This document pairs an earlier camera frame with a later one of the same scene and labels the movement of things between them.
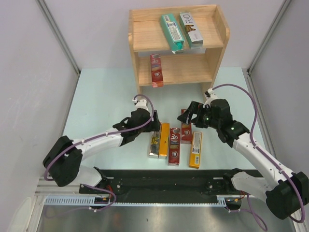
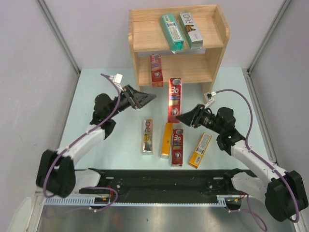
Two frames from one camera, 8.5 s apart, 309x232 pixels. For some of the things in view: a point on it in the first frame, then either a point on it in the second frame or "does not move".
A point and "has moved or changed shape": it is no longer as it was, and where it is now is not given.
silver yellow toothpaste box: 155,136 -> 147,149
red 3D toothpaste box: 186,131 -> 175,101
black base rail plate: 163,186 does not move
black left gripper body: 152,126 -> 133,100
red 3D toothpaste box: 174,147 has moved or changed shape
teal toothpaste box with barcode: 172,33 does not move
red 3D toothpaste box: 156,70 does not move
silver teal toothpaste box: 193,36 does not move
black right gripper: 195,108 does not move
